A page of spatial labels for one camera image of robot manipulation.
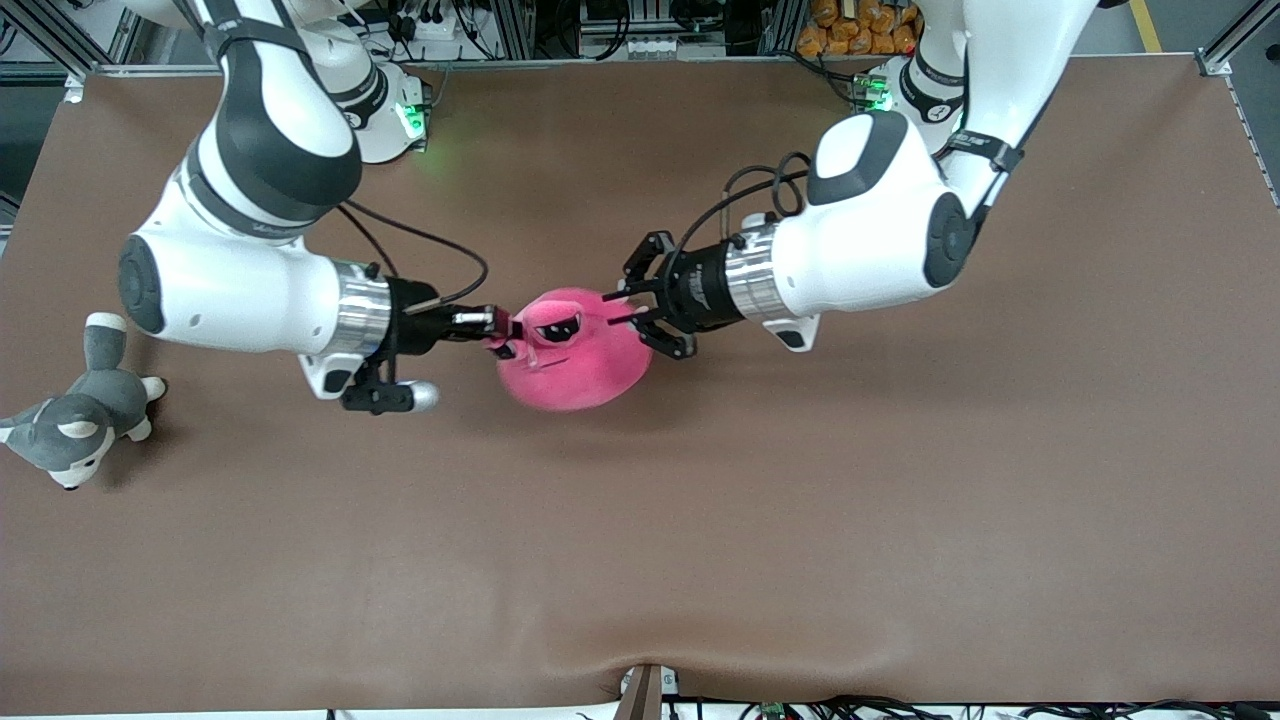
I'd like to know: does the round hot pink plush toy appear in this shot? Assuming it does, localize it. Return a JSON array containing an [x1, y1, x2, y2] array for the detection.
[[487, 287, 653, 413]]

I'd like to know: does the brown table mat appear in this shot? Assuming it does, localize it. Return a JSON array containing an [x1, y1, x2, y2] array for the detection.
[[0, 55, 1280, 716]]

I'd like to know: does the orange snack bag pile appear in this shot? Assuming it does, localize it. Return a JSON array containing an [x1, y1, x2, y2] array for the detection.
[[797, 0, 926, 58]]

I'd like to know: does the white power strip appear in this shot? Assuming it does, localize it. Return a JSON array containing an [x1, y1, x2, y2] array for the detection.
[[385, 0, 473, 43]]

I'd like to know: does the grey and white husky plush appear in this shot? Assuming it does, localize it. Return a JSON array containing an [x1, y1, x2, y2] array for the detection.
[[0, 312, 167, 491]]

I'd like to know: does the aluminium table edge rail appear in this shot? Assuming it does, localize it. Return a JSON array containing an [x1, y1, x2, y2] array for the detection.
[[62, 52, 1233, 79]]

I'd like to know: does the black cable bundle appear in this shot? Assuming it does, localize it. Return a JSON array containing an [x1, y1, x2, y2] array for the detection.
[[680, 694, 1280, 720]]

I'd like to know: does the aluminium profile post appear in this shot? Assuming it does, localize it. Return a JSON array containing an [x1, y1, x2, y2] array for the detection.
[[10, 0, 131, 79], [1194, 0, 1280, 77]]

